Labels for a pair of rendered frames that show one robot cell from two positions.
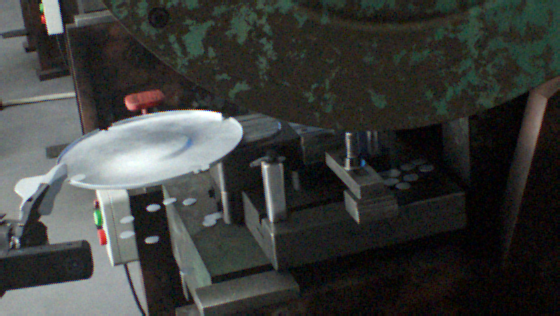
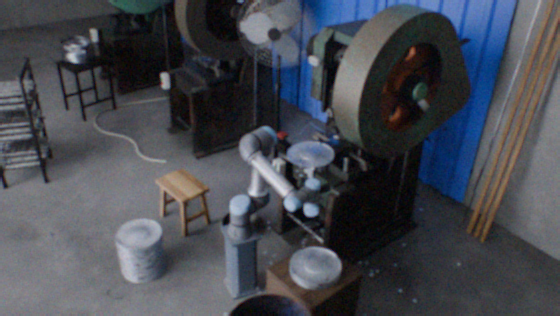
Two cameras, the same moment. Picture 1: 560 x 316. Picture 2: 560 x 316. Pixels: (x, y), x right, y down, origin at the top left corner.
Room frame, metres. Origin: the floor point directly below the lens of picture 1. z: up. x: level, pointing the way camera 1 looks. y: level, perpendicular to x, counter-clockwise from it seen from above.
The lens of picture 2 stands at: (-0.73, 1.42, 2.33)
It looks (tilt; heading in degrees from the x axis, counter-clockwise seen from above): 32 degrees down; 334
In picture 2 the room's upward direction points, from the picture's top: 3 degrees clockwise
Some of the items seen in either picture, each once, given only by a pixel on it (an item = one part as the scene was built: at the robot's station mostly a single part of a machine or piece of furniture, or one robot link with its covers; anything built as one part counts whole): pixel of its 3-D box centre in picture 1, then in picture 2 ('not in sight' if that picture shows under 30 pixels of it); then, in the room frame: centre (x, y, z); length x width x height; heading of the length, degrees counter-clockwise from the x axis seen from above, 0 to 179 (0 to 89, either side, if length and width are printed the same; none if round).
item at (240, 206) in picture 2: not in sight; (241, 209); (1.37, 0.70, 0.62); 0.13 x 0.12 x 0.14; 115
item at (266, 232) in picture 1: (323, 176); (340, 156); (1.60, -0.07, 0.67); 0.45 x 0.30 x 0.06; 14
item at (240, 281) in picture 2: not in sight; (241, 260); (1.37, 0.71, 0.23); 0.19 x 0.19 x 0.45; 2
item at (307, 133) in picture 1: (316, 130); (341, 145); (1.60, -0.06, 0.76); 0.15 x 0.09 x 0.05; 14
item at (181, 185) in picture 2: not in sight; (183, 202); (2.15, 0.88, 0.16); 0.34 x 0.24 x 0.34; 20
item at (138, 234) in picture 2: not in sight; (138, 233); (1.76, 1.26, 0.29); 0.29 x 0.29 x 0.01
